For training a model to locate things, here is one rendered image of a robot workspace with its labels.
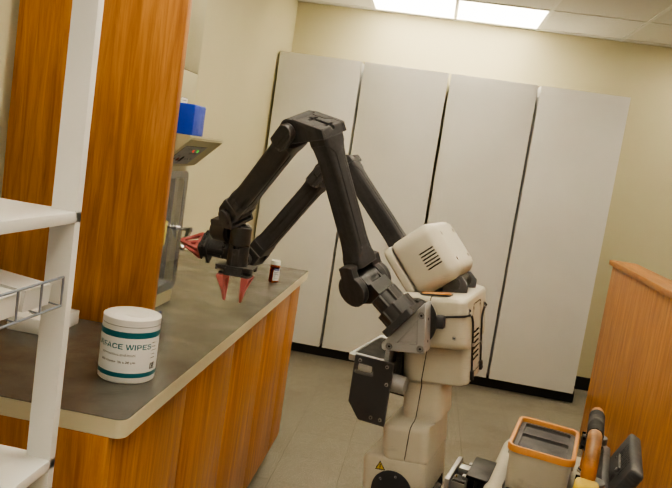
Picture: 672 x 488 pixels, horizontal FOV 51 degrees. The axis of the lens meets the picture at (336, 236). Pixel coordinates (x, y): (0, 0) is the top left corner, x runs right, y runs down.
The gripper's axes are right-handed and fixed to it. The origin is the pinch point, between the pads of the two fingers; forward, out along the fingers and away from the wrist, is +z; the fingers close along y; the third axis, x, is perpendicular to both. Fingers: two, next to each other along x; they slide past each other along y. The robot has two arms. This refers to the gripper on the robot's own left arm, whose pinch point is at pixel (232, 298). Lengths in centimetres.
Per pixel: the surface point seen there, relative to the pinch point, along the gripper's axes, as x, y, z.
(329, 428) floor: -196, -14, 108
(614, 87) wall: -369, -170, -123
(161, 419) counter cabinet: 24.9, 6.9, 26.7
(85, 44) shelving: 72, 11, -54
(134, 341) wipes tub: 35.6, 11.6, 5.5
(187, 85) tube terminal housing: -37, 33, -57
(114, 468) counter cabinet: 50, 7, 28
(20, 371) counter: 40, 35, 16
